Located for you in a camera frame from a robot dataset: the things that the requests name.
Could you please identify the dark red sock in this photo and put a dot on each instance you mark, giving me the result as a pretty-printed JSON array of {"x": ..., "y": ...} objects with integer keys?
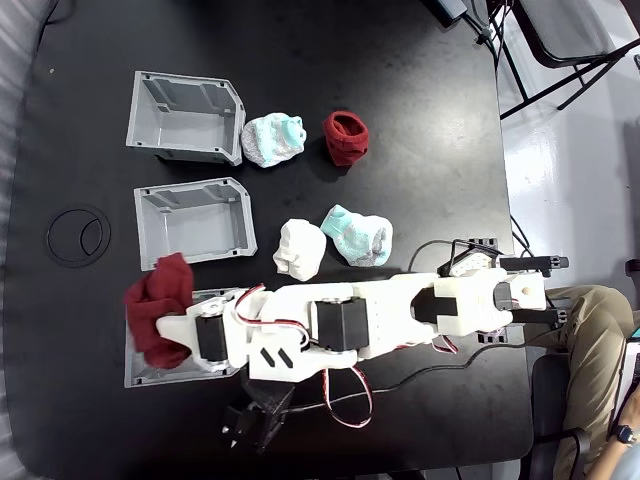
[
  {"x": 150, "y": 310},
  {"x": 345, "y": 142}
]

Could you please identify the white sock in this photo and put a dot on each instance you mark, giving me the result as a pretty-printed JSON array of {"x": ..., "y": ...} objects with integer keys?
[{"x": 299, "y": 250}]

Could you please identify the person's left hand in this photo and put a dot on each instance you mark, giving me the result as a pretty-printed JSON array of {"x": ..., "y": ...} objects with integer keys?
[{"x": 631, "y": 415}]

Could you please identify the grey plastic bin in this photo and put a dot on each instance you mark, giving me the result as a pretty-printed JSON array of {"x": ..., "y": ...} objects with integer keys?
[
  {"x": 170, "y": 376},
  {"x": 195, "y": 225},
  {"x": 185, "y": 120}
]

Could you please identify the round black table grommet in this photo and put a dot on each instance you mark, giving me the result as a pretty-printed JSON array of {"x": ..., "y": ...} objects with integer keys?
[{"x": 95, "y": 237}]

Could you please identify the white perforated controller housing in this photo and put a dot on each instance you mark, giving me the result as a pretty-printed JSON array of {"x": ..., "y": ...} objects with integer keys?
[{"x": 470, "y": 262}]

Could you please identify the black office chair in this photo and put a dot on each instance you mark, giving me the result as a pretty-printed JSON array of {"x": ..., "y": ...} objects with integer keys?
[{"x": 547, "y": 390}]

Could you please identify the person's leg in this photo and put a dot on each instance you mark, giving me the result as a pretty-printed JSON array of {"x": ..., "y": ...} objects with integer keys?
[{"x": 590, "y": 350}]

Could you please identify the grey power adapter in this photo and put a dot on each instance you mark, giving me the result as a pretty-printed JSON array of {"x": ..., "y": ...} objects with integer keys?
[{"x": 450, "y": 10}]

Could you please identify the laptop computer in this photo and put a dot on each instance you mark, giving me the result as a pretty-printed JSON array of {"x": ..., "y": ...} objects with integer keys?
[{"x": 633, "y": 334}]

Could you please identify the dark wristwatch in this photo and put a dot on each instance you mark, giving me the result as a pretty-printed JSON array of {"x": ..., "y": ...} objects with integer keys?
[{"x": 623, "y": 433}]

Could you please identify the black folding chair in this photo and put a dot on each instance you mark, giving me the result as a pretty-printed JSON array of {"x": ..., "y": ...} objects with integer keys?
[{"x": 565, "y": 25}]

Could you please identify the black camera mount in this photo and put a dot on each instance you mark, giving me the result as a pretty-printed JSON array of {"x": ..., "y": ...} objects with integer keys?
[{"x": 260, "y": 415}]

